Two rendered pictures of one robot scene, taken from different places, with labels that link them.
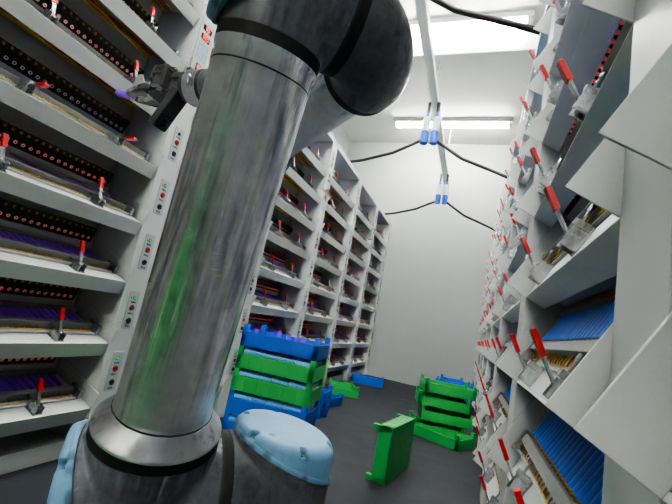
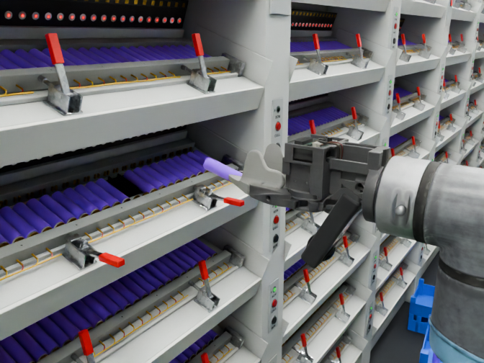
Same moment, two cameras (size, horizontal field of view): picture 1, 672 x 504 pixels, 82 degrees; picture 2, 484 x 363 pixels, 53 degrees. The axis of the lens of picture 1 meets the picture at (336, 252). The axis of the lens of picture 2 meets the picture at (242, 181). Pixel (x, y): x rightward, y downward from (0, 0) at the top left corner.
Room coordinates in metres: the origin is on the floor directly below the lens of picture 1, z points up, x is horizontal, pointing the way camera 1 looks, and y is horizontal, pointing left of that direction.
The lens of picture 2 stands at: (0.38, 0.48, 1.24)
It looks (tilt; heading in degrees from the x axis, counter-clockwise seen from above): 17 degrees down; 13
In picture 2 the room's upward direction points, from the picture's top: straight up
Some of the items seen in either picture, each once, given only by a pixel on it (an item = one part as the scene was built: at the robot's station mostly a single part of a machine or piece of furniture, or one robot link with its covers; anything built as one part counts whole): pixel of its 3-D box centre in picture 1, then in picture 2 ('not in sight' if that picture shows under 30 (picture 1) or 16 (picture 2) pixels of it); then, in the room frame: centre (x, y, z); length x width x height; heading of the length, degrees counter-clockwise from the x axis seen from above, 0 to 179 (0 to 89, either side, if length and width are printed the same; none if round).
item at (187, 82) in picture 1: (197, 87); (402, 197); (0.93, 0.43, 1.07); 0.10 x 0.05 x 0.09; 158
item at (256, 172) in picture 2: (138, 84); (253, 171); (0.98, 0.61, 1.07); 0.09 x 0.03 x 0.06; 73
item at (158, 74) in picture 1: (174, 86); (335, 178); (0.96, 0.50, 1.08); 0.12 x 0.08 x 0.09; 68
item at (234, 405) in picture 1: (274, 404); not in sight; (1.57, 0.12, 0.20); 0.30 x 0.20 x 0.08; 77
